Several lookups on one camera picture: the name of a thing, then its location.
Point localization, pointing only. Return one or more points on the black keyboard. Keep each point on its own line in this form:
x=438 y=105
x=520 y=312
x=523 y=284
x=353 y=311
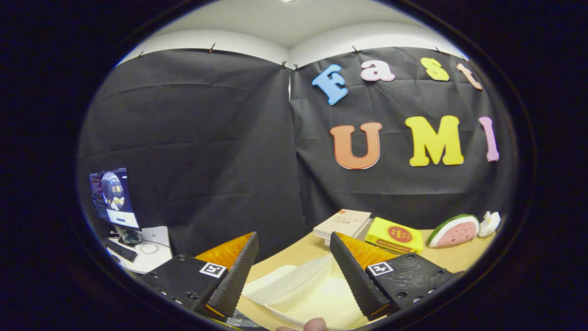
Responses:
x=121 y=250

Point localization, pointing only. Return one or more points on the yellow book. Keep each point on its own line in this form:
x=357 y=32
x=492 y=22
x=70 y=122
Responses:
x=395 y=234

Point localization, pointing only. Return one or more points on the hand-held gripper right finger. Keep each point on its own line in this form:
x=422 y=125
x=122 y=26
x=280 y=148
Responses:
x=353 y=280

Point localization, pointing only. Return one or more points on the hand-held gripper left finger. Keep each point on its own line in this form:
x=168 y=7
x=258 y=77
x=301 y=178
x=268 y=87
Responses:
x=236 y=276

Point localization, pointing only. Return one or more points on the cream storage box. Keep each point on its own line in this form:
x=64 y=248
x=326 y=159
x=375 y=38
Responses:
x=312 y=299

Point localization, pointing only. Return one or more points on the white plush toy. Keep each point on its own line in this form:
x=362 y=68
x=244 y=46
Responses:
x=490 y=224

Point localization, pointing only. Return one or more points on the watermelon slice plush toy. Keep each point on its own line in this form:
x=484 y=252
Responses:
x=455 y=232

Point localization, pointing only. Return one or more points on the white desk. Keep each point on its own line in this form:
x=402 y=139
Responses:
x=156 y=259

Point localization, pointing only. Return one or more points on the computer monitor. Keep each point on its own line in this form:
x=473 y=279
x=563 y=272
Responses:
x=112 y=197

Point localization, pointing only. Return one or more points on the beige book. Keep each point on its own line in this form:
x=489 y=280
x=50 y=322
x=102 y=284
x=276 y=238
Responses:
x=342 y=220

